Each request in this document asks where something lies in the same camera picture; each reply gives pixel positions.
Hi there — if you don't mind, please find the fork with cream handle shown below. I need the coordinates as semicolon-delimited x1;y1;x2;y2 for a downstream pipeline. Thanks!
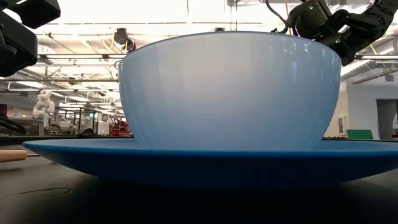
0;149;29;163

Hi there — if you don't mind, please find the light blue bowl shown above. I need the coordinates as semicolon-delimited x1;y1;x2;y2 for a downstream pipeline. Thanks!
118;30;342;152

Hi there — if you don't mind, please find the black hanging ceiling device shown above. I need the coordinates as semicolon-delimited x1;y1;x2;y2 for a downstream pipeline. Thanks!
113;27;137;54

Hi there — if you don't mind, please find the red equipment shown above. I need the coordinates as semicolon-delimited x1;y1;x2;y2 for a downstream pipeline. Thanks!
110;119;133;137

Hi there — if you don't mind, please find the blue round plate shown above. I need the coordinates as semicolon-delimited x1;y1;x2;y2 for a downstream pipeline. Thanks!
21;138;398;191

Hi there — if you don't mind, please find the green board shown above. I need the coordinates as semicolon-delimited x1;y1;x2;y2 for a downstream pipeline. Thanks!
346;129;374;141

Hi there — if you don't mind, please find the grey door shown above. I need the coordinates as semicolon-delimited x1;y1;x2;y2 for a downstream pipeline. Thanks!
376;98;398;141

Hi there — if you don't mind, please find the black cable bundle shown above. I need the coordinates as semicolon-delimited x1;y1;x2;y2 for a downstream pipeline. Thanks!
0;115;27;134

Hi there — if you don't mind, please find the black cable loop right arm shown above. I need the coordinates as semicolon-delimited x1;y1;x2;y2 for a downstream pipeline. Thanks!
266;0;295;34

